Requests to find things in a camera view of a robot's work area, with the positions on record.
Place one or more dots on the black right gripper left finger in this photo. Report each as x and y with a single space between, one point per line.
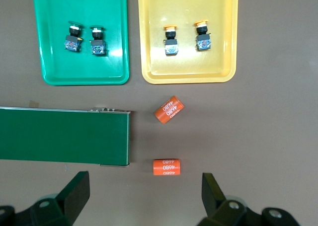
72 198

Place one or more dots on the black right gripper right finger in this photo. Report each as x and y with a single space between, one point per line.
216 198

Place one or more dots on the orange cylindrical battery cell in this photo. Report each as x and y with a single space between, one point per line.
169 109
166 167

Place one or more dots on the green push button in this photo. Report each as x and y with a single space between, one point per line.
73 37
98 41

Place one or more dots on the yellow push button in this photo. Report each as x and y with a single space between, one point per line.
171 41
202 37

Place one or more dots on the green conveyor belt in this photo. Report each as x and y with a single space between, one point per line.
62 136

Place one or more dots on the green plastic tray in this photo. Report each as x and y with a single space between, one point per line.
84 64

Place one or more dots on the yellow plastic tray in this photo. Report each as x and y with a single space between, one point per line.
188 59

